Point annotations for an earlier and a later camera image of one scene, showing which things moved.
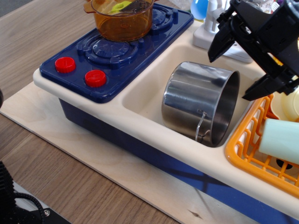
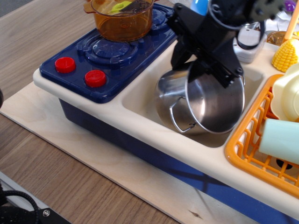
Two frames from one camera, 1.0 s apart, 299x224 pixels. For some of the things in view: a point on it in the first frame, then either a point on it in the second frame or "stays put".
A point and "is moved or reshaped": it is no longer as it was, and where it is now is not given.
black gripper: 268,30 → 212,42
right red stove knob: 95,78 stays put
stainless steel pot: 200,101 is moved or reshaped
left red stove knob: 65,65 stays put
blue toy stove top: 104,70 stays put
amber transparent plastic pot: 121,20 stays put
